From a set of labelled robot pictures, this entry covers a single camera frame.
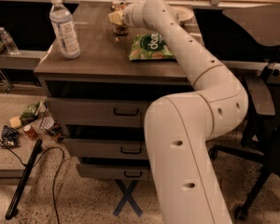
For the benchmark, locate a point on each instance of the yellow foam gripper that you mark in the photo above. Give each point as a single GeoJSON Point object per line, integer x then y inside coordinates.
{"type": "Point", "coordinates": [128, 16]}

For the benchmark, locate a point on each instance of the orange soda can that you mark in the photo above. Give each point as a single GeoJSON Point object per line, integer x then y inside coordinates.
{"type": "Point", "coordinates": [119, 29]}

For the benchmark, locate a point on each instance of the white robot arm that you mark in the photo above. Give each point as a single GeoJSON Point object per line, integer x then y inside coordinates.
{"type": "Point", "coordinates": [178, 126]}

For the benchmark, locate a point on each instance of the large clear water bottle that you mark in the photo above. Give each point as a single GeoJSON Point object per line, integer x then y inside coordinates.
{"type": "Point", "coordinates": [64, 29]}

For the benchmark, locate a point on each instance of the small water bottle on shelf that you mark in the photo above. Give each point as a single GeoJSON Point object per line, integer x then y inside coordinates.
{"type": "Point", "coordinates": [8, 41]}

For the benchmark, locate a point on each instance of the red can on floor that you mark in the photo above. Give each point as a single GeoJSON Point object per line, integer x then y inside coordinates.
{"type": "Point", "coordinates": [30, 132]}

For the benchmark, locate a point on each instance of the green chip bag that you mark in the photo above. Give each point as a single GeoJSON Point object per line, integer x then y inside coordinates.
{"type": "Point", "coordinates": [150, 47]}

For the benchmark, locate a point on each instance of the white bowl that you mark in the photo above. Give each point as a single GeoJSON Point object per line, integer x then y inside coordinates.
{"type": "Point", "coordinates": [183, 14]}

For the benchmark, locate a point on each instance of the grey drawer cabinet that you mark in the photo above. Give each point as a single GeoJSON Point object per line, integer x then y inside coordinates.
{"type": "Point", "coordinates": [103, 71]}

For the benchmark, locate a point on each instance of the top grey drawer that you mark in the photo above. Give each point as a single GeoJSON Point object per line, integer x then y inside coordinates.
{"type": "Point", "coordinates": [111, 113]}

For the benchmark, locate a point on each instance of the grey drawer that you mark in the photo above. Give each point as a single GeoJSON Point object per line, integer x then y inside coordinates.
{"type": "Point", "coordinates": [114, 172]}
{"type": "Point", "coordinates": [106, 149]}
{"type": "Point", "coordinates": [111, 113]}

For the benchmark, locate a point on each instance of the green bag on floor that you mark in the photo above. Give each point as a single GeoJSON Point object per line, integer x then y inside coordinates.
{"type": "Point", "coordinates": [30, 113]}

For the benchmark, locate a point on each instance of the middle grey drawer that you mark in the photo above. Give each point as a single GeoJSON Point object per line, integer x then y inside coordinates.
{"type": "Point", "coordinates": [106, 149]}

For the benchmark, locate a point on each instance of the yellow sponge on floor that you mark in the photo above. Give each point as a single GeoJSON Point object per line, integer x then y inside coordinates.
{"type": "Point", "coordinates": [15, 122]}

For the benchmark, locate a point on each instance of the bottom grey drawer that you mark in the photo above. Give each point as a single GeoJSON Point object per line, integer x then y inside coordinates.
{"type": "Point", "coordinates": [114, 172]}

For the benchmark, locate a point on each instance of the blue snack bag on floor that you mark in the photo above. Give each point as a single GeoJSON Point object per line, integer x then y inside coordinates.
{"type": "Point", "coordinates": [9, 137]}

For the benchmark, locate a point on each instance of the black bar on floor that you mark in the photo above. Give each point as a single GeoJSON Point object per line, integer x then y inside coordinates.
{"type": "Point", "coordinates": [12, 209]}

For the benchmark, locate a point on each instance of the black office chair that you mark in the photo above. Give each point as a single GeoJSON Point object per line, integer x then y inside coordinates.
{"type": "Point", "coordinates": [262, 131]}

